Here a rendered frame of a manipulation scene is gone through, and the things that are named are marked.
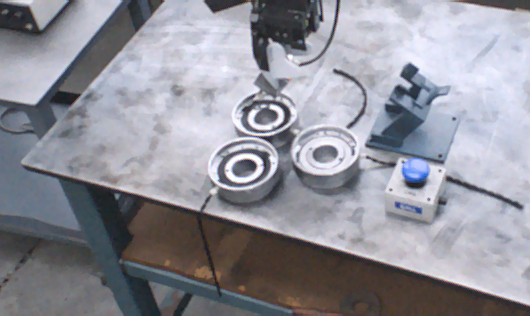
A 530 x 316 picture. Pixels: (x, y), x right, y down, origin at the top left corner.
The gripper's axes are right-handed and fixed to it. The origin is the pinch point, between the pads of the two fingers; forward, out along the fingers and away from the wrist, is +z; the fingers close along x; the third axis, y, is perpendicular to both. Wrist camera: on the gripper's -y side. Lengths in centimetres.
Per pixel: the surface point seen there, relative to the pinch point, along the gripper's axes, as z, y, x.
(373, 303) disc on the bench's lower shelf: 37.4, 17.3, -10.9
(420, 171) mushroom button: 5.9, 24.6, -7.8
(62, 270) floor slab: 93, -76, 8
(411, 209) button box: 10.9, 24.1, -10.7
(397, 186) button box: 8.8, 21.6, -9.0
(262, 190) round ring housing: 10.6, 2.3, -13.9
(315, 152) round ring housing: 11.1, 6.9, -4.2
